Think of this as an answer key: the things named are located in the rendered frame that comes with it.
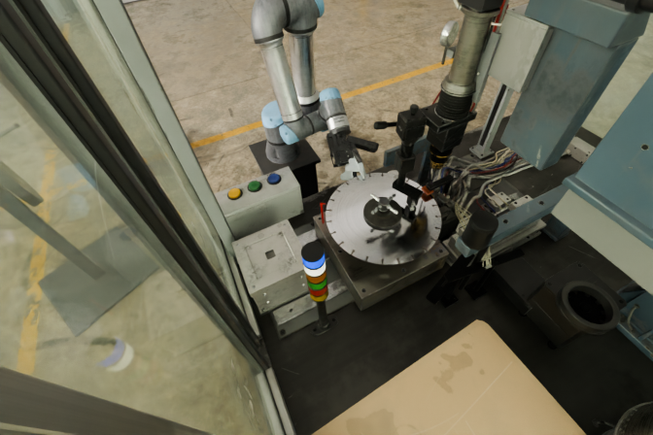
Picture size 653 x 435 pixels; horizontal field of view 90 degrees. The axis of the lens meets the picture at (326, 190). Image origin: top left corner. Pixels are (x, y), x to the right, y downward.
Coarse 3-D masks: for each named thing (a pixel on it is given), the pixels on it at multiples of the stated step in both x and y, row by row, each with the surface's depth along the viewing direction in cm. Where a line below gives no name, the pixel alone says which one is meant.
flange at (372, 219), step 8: (376, 200) 97; (392, 200) 96; (368, 208) 95; (400, 208) 94; (368, 216) 93; (376, 216) 93; (384, 216) 92; (392, 216) 92; (400, 216) 93; (376, 224) 91; (384, 224) 91; (392, 224) 91
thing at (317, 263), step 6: (306, 246) 64; (312, 246) 64; (318, 246) 64; (306, 252) 63; (312, 252) 63; (318, 252) 63; (324, 252) 64; (306, 258) 63; (312, 258) 62; (318, 258) 62; (324, 258) 65; (306, 264) 64; (312, 264) 63; (318, 264) 63
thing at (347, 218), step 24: (336, 192) 101; (360, 192) 100; (384, 192) 100; (336, 216) 95; (360, 216) 94; (408, 216) 94; (432, 216) 93; (336, 240) 89; (360, 240) 89; (384, 240) 89; (408, 240) 88; (432, 240) 88; (384, 264) 84
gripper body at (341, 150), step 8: (344, 128) 110; (328, 136) 111; (336, 136) 112; (344, 136) 112; (328, 144) 113; (336, 144) 111; (344, 144) 112; (352, 144) 110; (336, 152) 110; (344, 152) 109; (352, 152) 109; (336, 160) 108; (344, 160) 108
